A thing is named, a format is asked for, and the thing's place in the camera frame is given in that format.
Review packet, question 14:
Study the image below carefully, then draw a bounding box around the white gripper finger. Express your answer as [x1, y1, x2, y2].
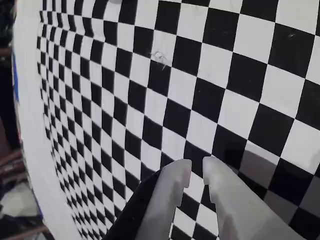
[202, 156, 306, 240]

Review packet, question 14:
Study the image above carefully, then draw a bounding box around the black white checkered mat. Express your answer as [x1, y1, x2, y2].
[11, 0, 320, 240]

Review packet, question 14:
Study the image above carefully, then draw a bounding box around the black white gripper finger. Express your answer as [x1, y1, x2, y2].
[102, 159, 193, 240]

